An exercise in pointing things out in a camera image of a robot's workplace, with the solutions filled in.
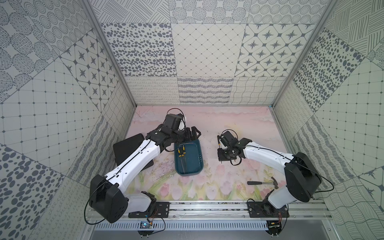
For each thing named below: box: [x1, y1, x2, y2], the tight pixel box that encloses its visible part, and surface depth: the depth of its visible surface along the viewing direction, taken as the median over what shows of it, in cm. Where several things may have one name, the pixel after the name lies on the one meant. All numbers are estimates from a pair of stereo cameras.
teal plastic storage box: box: [174, 139, 204, 176], surface depth 93 cm
